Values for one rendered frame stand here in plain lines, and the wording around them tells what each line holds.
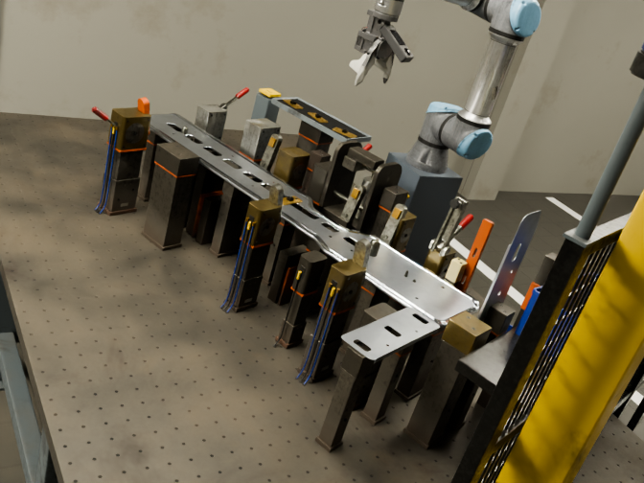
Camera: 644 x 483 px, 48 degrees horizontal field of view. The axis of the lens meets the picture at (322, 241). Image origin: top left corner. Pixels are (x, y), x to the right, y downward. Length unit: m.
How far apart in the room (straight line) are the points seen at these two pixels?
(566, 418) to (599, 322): 0.18
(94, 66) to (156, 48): 0.36
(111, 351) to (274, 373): 0.43
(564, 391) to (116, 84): 3.48
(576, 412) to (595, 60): 5.31
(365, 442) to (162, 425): 0.50
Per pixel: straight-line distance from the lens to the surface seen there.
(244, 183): 2.30
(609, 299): 1.19
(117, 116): 2.48
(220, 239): 2.43
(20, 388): 2.56
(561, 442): 1.31
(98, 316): 2.08
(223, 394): 1.89
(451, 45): 5.34
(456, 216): 2.08
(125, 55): 4.29
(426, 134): 2.56
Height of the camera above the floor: 1.89
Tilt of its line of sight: 26 degrees down
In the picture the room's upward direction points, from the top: 17 degrees clockwise
